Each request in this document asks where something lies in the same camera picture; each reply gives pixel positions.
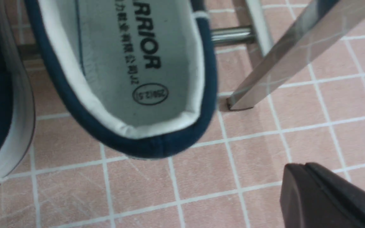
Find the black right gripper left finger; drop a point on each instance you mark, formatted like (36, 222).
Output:
(305, 205)

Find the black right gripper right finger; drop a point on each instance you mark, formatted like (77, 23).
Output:
(347, 197)

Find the navy canvas sneaker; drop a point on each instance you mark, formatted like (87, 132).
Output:
(140, 76)
(17, 104)

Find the chrome metal shoe rack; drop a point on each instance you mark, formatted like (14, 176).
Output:
(319, 26)

